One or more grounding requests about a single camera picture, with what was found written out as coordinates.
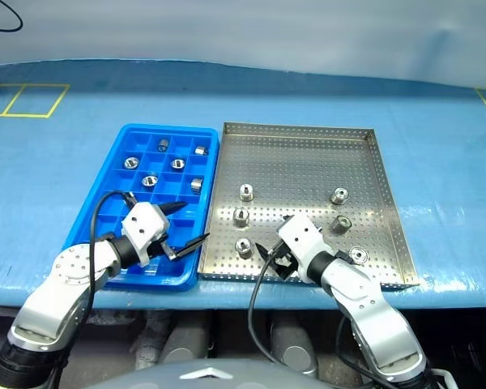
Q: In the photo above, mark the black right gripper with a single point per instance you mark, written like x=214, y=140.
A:
x=284, y=254

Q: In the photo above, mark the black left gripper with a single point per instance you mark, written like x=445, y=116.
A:
x=163, y=243

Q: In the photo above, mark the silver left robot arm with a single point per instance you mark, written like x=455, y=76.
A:
x=65, y=275

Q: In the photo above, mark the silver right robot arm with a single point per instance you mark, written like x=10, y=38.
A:
x=360, y=296

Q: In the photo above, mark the blue compartment tray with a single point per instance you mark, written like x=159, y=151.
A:
x=115, y=188

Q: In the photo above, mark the metal nut in blue tray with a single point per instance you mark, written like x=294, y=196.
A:
x=201, y=150
x=163, y=144

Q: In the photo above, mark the grey rounded cylinder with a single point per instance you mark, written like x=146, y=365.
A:
x=293, y=344
x=184, y=344

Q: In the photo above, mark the perforated stainless steel tray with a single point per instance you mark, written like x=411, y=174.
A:
x=308, y=170

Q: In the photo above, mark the white wrapped bundle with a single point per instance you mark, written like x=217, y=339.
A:
x=150, y=336

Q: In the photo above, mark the grey domed robot cover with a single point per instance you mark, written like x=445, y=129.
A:
x=210, y=377

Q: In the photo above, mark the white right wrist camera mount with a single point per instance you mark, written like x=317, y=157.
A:
x=303, y=239

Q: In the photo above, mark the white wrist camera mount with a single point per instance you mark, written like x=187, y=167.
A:
x=303, y=239
x=141, y=227

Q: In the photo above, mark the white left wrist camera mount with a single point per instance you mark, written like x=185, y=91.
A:
x=141, y=227

